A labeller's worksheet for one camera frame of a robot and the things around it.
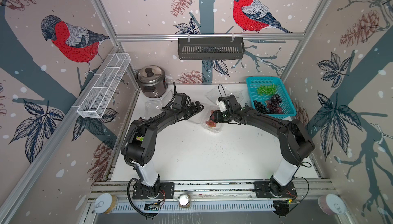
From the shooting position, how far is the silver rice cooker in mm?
1028

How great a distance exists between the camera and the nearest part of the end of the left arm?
2.37ft

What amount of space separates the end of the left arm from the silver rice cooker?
0.32 m
